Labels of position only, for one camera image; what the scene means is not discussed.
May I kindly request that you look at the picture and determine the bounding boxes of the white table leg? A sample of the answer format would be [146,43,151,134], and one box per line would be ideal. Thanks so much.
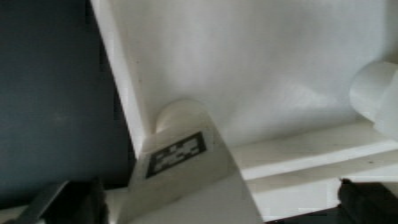
[350,62,398,141]
[117,100,263,224]

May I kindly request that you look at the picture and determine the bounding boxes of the white square table top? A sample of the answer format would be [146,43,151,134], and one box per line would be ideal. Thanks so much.
[89,0,398,180]

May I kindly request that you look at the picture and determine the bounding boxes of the translucent gripper left finger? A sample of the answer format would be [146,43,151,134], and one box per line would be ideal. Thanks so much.
[11,179,110,224]

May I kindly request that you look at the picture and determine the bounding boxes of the translucent gripper right finger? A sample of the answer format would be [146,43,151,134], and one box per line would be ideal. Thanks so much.
[337,179,398,224]

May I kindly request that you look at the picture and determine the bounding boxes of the white U-shaped obstacle fence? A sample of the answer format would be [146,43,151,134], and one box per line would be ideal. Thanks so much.
[105,151,398,224]

